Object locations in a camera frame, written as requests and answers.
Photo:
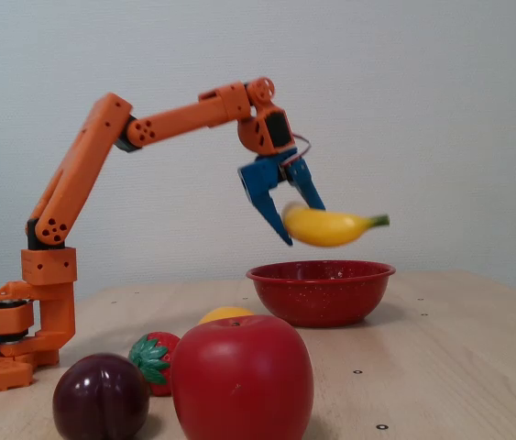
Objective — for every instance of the red toy strawberry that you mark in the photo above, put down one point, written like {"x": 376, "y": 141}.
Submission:
{"x": 159, "y": 350}

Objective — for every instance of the purple toy plum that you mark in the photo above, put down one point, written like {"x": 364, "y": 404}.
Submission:
{"x": 99, "y": 399}

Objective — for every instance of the red speckled bowl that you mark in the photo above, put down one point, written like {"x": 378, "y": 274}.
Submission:
{"x": 321, "y": 293}

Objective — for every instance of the red toy apple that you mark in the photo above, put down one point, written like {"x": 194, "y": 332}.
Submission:
{"x": 244, "y": 380}

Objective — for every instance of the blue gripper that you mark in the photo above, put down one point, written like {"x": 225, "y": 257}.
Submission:
{"x": 264, "y": 180}

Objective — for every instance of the yellow toy banana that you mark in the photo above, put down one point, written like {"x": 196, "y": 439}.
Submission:
{"x": 326, "y": 227}

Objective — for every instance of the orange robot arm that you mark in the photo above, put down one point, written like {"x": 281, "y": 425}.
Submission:
{"x": 83, "y": 169}

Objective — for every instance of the yellow orange toy fruit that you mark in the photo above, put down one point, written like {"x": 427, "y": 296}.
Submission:
{"x": 225, "y": 314}

